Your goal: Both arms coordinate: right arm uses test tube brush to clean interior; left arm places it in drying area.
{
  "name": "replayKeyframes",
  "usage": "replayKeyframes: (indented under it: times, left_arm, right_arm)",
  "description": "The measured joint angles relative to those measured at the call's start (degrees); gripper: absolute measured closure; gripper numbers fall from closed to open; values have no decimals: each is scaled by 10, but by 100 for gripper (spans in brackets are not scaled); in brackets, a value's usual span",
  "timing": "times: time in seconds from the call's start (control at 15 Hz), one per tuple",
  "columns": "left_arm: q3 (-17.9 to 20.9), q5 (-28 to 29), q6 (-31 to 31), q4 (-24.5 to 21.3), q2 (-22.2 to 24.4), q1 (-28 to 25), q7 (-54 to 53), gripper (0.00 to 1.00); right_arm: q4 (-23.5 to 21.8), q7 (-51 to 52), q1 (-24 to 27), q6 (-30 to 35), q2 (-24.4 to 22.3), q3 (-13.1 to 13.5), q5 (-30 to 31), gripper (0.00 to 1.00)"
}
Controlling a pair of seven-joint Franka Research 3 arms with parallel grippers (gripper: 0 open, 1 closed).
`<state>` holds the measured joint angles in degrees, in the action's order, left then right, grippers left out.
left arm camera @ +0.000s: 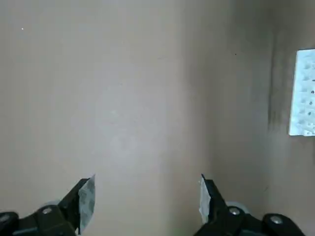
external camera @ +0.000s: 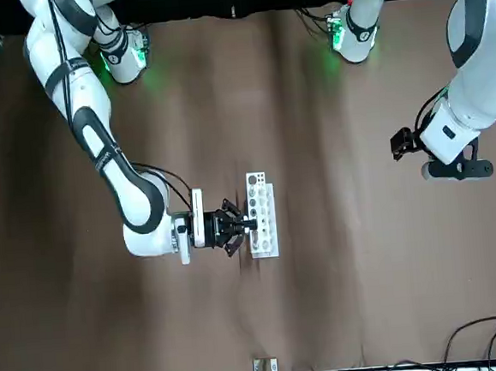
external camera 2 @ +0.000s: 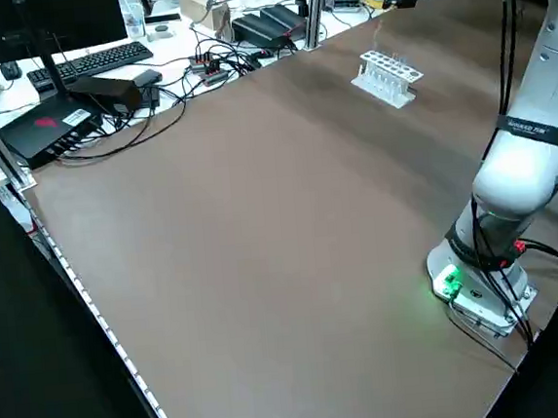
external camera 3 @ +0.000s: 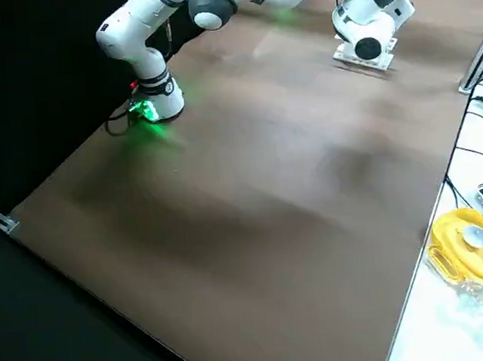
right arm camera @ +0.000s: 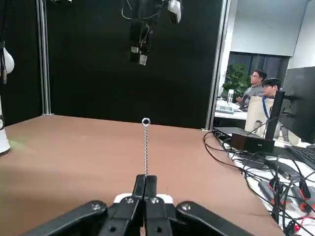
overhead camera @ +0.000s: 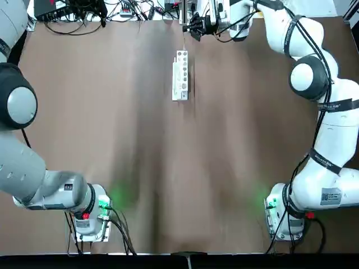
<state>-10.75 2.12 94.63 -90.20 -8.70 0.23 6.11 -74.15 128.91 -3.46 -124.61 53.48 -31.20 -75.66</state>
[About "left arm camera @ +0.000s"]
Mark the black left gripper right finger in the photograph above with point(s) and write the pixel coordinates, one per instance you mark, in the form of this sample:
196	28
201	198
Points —
221	214

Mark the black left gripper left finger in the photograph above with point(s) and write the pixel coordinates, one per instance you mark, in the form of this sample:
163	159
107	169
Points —
66	209

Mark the white test tube rack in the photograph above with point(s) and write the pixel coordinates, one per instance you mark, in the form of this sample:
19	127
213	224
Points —
304	93

